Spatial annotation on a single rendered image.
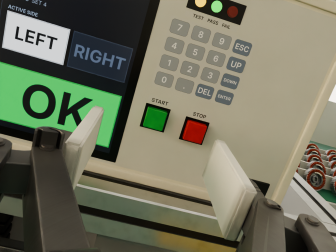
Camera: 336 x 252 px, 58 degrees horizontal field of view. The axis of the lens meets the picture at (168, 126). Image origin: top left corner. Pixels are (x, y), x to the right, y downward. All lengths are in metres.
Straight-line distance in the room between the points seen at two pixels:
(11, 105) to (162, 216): 0.16
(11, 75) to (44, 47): 0.04
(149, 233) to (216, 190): 0.12
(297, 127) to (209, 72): 0.10
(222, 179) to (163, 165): 0.12
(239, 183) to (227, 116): 0.13
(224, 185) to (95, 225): 0.15
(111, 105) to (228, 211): 0.15
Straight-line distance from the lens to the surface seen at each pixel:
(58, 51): 0.27
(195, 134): 0.28
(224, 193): 0.17
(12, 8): 0.29
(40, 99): 0.29
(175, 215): 0.28
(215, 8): 0.27
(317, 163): 1.90
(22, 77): 0.29
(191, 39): 0.27
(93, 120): 0.17
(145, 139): 0.28
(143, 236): 0.29
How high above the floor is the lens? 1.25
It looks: 16 degrees down
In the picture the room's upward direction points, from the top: 18 degrees clockwise
